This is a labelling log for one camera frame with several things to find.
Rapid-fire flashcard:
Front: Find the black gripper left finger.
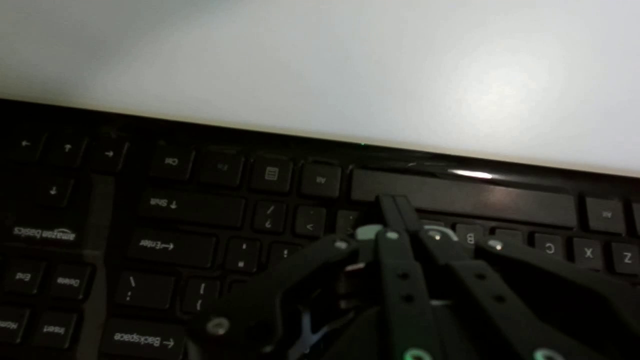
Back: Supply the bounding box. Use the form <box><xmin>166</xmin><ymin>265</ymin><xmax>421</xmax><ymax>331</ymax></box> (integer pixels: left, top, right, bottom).
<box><xmin>191</xmin><ymin>194</ymin><xmax>442</xmax><ymax>360</ymax></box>

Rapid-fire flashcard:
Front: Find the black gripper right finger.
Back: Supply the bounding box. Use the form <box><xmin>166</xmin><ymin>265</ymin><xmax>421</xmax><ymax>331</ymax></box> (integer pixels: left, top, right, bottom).
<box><xmin>398</xmin><ymin>194</ymin><xmax>640</xmax><ymax>360</ymax></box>

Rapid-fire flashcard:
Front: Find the black computer keyboard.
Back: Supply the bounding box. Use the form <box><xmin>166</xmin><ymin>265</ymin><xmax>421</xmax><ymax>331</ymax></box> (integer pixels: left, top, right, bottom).
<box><xmin>0</xmin><ymin>99</ymin><xmax>640</xmax><ymax>360</ymax></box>

